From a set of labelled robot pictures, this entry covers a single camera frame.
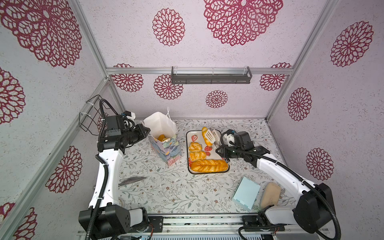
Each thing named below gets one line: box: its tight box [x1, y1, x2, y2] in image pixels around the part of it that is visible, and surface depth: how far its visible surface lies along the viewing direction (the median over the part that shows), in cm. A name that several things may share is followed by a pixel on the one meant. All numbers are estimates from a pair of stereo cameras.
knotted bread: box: [188, 142, 202, 152], surface depth 102 cm
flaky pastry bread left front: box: [189, 151, 207, 162], surface depth 97 cm
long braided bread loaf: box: [190, 159, 229, 173], surface depth 92 cm
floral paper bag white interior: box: [140, 107, 182, 166], surface depth 90 cm
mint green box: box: [232, 176, 261, 211], surface depth 83 cm
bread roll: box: [201, 126, 214, 147], surface depth 91 cm
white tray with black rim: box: [186, 129, 230, 175], surface depth 94 cm
